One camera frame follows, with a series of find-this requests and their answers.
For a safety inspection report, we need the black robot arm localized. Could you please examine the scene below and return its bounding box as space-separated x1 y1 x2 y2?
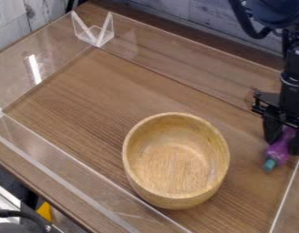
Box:
228 0 299 156

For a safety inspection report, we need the purple toy eggplant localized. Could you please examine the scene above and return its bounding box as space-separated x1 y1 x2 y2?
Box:
263 127 296 172

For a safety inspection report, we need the yellow black device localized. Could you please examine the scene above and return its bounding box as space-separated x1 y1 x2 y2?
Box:
16 201 71 233

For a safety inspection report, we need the black cable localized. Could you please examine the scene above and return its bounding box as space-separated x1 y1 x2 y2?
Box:
0 208 47 233

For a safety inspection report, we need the clear acrylic corner bracket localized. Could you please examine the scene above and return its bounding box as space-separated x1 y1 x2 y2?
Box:
70 12 114 47

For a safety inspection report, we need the clear acrylic tray wall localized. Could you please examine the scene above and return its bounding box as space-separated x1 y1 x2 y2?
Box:
0 13 299 233

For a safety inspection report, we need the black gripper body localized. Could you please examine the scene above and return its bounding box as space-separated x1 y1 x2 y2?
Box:
251 73 299 128

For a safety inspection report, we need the brown wooden bowl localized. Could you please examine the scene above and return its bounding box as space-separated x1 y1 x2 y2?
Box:
121 112 230 210

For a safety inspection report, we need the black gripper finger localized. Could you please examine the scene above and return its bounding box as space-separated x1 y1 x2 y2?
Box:
288 130 299 156
263 115 283 145

